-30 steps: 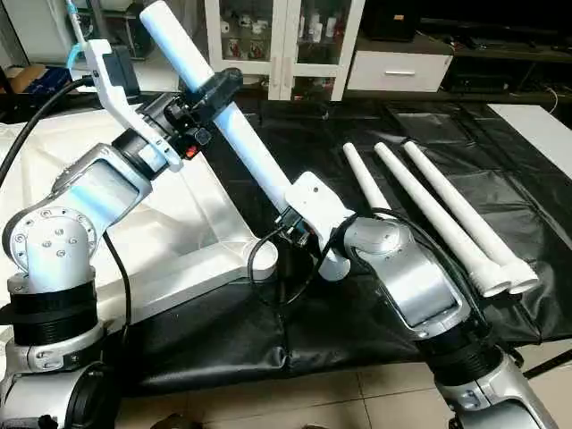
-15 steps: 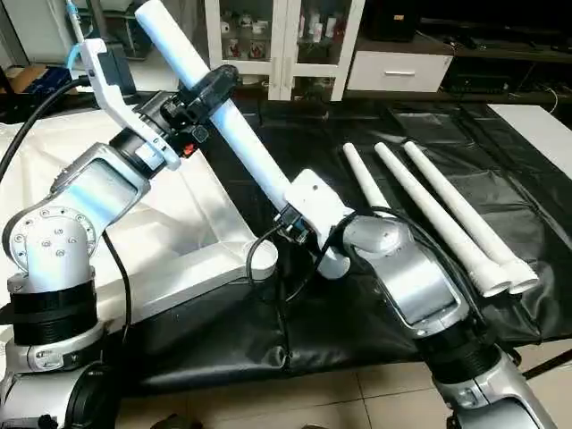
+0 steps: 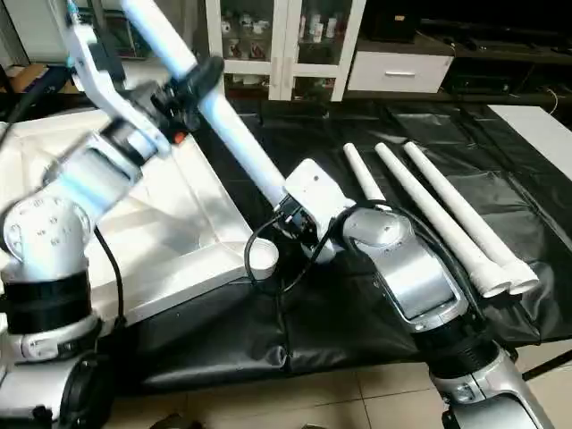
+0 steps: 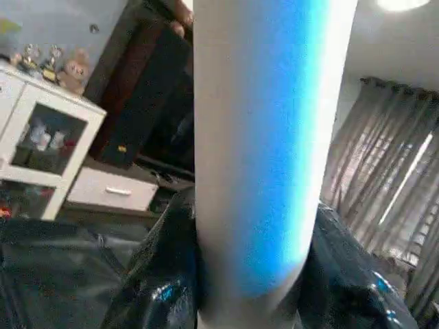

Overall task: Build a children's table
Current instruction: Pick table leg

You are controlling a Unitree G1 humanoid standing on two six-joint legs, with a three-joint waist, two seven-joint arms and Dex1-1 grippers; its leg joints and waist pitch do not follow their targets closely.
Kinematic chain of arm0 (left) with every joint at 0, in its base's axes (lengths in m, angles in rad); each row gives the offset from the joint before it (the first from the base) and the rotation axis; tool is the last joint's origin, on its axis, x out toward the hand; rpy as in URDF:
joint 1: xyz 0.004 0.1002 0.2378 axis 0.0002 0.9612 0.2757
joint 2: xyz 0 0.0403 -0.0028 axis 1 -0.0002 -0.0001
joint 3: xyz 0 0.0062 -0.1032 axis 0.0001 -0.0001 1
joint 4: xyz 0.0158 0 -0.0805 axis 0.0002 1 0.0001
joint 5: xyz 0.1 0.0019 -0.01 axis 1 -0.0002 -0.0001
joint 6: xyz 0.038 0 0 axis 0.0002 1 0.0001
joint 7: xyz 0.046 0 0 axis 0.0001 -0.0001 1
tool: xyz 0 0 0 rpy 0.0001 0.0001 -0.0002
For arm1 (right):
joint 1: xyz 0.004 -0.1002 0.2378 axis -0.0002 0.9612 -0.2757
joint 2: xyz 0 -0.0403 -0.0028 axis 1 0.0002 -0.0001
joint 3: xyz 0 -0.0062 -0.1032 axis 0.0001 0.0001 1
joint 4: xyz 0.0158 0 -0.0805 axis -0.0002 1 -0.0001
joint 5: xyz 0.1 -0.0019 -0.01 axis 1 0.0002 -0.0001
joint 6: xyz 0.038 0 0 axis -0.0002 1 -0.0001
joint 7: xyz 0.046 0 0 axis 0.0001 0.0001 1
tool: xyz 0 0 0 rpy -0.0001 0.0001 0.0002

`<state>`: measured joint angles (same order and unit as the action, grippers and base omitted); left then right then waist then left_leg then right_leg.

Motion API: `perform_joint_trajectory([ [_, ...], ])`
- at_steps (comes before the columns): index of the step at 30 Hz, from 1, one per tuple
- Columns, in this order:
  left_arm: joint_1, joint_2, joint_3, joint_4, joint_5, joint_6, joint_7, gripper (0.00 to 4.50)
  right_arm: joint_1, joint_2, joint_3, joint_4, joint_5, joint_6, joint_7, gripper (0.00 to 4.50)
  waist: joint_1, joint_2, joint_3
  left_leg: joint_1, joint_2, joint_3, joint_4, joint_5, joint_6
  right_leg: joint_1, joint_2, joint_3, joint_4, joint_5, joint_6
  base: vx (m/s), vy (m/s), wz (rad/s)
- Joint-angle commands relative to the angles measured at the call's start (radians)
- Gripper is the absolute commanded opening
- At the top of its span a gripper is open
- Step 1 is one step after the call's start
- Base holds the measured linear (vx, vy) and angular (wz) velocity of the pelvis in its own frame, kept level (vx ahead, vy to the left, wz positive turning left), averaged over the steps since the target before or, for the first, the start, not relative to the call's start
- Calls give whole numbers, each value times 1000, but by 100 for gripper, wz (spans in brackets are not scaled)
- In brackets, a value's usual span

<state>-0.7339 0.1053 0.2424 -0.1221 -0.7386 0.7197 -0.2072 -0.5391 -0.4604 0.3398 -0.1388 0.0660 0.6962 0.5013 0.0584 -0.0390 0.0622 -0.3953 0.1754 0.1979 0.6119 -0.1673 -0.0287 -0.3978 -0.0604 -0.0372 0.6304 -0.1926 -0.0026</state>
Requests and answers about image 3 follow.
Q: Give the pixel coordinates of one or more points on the white glass-door cabinet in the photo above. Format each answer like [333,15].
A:
[286,54]

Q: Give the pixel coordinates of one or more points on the white plastic table leg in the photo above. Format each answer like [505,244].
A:
[474,219]
[241,143]
[362,170]
[438,223]

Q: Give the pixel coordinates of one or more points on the white plastic table top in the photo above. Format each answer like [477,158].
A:
[179,232]

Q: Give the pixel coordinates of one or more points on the white flat board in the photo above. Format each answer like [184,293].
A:
[536,130]

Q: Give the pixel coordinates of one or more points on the white drawer unit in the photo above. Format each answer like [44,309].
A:
[398,71]

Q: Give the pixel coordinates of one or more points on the black work mat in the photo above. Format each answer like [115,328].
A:
[223,340]

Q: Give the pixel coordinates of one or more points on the brown cardboard box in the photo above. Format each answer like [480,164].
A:
[22,79]

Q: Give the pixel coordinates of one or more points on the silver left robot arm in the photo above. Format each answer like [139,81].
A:
[45,232]

